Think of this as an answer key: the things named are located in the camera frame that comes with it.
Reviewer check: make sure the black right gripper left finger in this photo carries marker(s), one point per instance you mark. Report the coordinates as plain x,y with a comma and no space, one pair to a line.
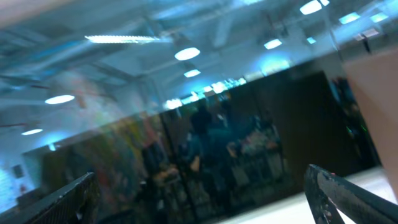
77,202

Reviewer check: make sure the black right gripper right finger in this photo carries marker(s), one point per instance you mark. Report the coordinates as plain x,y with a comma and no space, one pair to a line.
328,195

